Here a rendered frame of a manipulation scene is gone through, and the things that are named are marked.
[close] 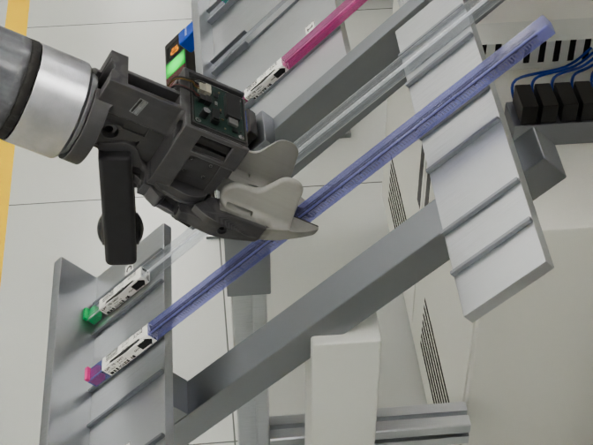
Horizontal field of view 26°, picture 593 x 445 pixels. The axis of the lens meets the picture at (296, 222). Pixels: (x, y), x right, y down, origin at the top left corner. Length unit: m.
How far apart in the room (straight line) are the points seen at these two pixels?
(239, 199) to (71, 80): 0.16
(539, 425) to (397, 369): 0.44
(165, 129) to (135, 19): 2.03
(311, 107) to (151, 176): 0.42
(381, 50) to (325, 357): 0.35
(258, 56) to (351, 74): 0.20
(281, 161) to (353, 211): 1.43
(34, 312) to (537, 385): 0.96
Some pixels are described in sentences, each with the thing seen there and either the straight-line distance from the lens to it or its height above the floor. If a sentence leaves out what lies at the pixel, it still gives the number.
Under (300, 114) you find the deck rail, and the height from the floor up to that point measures 0.81.
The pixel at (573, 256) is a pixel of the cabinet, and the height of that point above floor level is 0.57.
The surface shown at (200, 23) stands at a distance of 1.62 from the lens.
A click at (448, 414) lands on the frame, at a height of 0.31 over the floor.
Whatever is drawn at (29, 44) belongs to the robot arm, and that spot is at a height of 1.12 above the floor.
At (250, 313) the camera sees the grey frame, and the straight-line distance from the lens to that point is 1.49.
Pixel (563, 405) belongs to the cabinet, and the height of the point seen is 0.29.
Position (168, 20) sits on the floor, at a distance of 2.96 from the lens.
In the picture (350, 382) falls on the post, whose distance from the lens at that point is 1.13.
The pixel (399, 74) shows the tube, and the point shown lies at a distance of 1.08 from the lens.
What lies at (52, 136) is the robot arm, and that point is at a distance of 0.92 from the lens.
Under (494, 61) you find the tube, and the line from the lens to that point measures 0.95.
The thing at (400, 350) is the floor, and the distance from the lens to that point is 2.19.
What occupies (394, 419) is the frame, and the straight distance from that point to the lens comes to 1.70.
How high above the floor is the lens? 1.63
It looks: 43 degrees down
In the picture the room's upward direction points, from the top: straight up
